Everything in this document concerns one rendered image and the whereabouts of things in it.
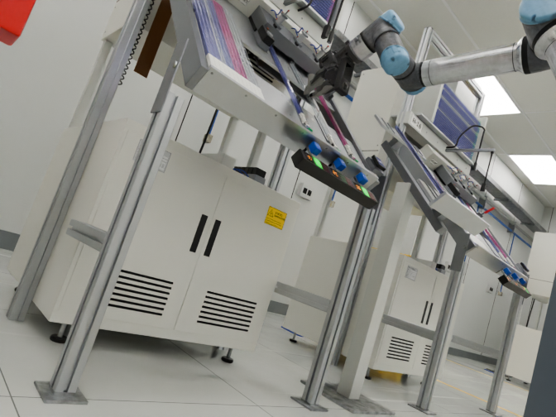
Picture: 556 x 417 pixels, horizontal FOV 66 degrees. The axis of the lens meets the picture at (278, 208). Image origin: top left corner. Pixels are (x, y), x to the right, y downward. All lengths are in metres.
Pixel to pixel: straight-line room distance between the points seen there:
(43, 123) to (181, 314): 1.78
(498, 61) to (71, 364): 1.23
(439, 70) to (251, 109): 0.58
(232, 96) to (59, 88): 1.97
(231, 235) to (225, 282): 0.16
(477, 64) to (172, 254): 1.01
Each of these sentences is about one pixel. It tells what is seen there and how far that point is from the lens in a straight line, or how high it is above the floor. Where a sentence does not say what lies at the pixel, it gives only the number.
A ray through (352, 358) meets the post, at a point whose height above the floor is 0.14.
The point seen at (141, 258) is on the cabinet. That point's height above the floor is 0.27.
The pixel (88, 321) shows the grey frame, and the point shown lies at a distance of 0.93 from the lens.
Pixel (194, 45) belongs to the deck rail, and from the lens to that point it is 1.07.
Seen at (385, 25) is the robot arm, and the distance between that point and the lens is 1.37.
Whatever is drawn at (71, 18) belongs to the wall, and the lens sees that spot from 3.00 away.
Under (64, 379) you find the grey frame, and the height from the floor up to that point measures 0.04.
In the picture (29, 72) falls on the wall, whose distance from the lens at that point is 2.88.
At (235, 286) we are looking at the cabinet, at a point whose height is 0.26.
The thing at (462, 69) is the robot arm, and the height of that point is 1.04.
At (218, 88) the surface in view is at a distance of 1.01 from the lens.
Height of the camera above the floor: 0.35
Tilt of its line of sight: 8 degrees up
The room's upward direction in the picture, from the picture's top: 18 degrees clockwise
